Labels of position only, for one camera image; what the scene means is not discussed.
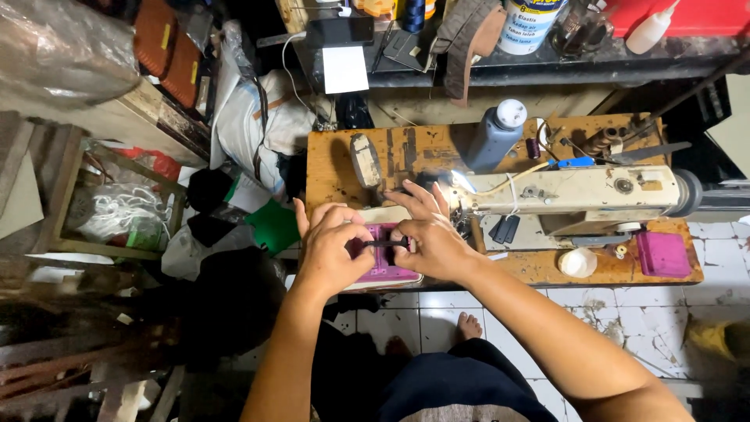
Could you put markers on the person's right hand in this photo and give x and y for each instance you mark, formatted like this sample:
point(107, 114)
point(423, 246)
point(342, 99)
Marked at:
point(436, 246)

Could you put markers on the yellow bag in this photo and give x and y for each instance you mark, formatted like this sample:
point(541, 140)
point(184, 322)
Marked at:
point(718, 340)

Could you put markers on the dark blue thread spool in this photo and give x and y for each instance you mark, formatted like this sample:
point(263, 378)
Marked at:
point(413, 14)

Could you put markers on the red box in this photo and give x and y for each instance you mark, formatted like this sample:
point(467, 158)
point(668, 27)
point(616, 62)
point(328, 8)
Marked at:
point(709, 16)

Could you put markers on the large white plastic sack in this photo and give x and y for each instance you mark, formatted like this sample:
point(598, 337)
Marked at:
point(269, 126)

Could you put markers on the metal scissors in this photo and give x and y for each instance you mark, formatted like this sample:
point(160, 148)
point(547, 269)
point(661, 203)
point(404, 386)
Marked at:
point(650, 152)

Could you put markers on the glass jar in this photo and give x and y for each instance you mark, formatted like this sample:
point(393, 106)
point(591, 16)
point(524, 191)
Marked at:
point(580, 29)

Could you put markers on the small white plastic bag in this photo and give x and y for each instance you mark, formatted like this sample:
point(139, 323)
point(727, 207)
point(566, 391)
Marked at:
point(199, 252)

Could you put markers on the black phone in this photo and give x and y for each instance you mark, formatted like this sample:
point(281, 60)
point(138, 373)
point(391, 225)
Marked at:
point(340, 31)

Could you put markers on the person's left foot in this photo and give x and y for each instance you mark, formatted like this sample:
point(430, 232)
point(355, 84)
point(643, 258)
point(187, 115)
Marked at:
point(398, 347)

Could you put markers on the person's left hand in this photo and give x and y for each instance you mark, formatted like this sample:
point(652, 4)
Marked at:
point(328, 258)

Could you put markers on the white squeeze bottle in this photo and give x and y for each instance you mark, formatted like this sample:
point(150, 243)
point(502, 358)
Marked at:
point(649, 30)

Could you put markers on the white paper sheet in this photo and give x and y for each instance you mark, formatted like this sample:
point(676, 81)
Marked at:
point(345, 69)

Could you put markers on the orange leather pieces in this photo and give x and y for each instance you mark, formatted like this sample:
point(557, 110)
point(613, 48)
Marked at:
point(170, 53)

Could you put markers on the clear plastic sheet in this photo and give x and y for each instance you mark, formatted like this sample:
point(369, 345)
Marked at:
point(58, 53)

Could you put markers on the black wallet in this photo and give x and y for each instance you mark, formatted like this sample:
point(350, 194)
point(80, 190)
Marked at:
point(407, 50)

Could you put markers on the purple thread spool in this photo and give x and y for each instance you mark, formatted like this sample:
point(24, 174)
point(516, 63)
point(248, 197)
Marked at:
point(532, 148)

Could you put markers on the cream sewing machine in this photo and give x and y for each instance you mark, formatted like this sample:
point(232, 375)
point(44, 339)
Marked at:
point(574, 190)

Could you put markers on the green sheet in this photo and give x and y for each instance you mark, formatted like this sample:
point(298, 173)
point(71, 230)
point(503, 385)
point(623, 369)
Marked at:
point(274, 225)

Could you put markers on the brown thread cone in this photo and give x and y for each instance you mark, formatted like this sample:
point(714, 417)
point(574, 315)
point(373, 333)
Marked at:
point(603, 140)

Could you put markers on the pile of wooden sticks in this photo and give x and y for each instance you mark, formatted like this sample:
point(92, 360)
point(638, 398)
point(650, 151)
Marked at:
point(76, 375)

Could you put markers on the small metal bobbin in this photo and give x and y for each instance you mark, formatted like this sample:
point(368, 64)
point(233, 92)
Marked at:
point(619, 251)

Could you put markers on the person's dark shorts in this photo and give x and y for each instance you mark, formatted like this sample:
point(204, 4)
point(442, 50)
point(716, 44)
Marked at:
point(433, 387)

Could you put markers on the metal rod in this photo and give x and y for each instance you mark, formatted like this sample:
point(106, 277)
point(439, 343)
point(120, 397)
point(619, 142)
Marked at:
point(685, 97)

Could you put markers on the blue plastic tool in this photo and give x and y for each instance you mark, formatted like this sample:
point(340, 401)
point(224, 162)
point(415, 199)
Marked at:
point(573, 162)

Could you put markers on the worn wooden sewing table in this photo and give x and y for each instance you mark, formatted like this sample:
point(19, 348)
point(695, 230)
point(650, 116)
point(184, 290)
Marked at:
point(422, 149)

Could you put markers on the person's right foot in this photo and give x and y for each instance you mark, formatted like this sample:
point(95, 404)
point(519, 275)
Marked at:
point(469, 327)

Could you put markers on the dark metal shelf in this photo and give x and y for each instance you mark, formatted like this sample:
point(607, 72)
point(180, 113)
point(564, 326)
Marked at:
point(586, 67)

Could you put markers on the black bag heap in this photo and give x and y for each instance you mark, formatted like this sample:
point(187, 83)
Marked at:
point(240, 305)

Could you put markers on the pink plastic tray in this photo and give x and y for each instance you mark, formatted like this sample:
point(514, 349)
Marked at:
point(384, 266)

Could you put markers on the grey bottle with white cap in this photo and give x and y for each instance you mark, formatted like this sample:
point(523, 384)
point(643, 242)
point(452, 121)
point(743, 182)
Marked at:
point(495, 138)

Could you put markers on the white glue can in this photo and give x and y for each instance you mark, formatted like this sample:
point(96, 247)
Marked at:
point(530, 26)

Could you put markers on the person's foot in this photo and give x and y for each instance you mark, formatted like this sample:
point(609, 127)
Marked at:
point(469, 327)
point(398, 347)

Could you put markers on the pink plastic lid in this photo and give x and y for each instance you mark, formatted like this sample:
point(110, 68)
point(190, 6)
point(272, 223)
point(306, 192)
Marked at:
point(663, 255)

